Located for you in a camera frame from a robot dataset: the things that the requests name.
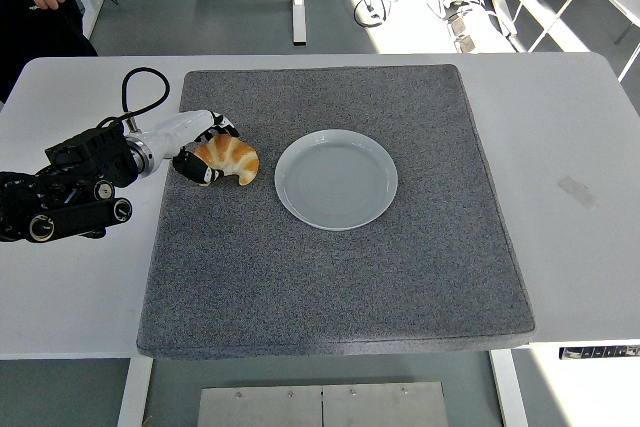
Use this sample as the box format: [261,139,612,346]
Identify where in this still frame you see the grey speckled mat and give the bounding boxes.
[135,63,536,361]

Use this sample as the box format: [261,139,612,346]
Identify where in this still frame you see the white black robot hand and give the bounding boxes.
[141,109,241,187]

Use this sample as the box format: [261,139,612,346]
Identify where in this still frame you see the golden croissant bread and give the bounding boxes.
[193,134,261,187]

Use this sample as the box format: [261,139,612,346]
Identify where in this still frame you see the grey metal plate with screws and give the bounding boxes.
[322,381,449,427]
[198,384,324,427]

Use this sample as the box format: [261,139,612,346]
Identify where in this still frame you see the table height control panel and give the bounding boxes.
[558,344,640,361]

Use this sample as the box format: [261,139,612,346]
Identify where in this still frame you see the person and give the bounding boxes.
[0,0,99,103]

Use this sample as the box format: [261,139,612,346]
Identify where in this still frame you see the clear tape strip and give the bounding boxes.
[558,175,599,212]

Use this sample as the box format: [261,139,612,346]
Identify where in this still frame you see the round pale grey plate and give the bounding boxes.
[273,128,399,232]

